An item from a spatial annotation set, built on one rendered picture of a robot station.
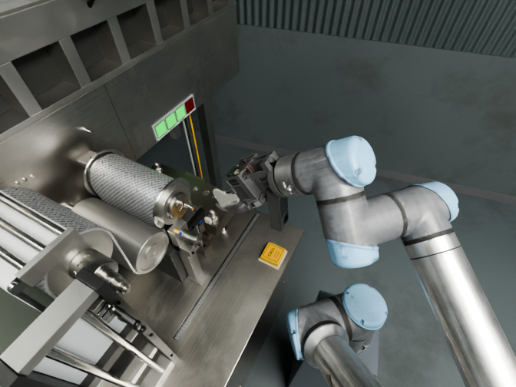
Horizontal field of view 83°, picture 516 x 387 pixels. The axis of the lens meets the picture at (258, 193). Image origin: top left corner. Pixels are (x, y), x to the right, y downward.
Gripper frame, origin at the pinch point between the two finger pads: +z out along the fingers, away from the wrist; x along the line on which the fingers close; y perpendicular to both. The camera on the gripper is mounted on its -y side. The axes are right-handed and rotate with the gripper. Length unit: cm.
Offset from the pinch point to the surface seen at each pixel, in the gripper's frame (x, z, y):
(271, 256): -12.6, 21.4, -36.5
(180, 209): 2.1, 17.6, 1.7
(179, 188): -0.6, 15.0, 6.3
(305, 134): -163, 92, -61
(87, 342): 36.8, 7.2, 1.3
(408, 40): -174, -1, -30
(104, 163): 2.8, 31.3, 22.4
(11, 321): 45, 61, 4
